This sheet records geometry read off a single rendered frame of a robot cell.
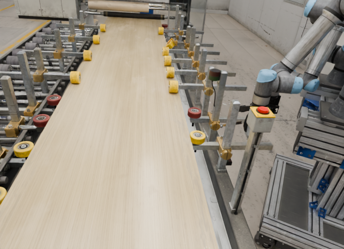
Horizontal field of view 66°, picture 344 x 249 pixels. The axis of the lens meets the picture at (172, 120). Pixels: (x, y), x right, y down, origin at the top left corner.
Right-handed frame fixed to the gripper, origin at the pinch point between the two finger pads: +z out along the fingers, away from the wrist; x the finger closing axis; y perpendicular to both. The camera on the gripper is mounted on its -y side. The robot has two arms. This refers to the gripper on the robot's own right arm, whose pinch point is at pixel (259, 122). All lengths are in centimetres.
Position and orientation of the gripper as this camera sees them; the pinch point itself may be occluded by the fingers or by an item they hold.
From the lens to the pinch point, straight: 174.0
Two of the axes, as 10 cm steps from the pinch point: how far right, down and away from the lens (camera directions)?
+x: -0.9, -5.3, 8.4
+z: -0.8, 8.5, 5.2
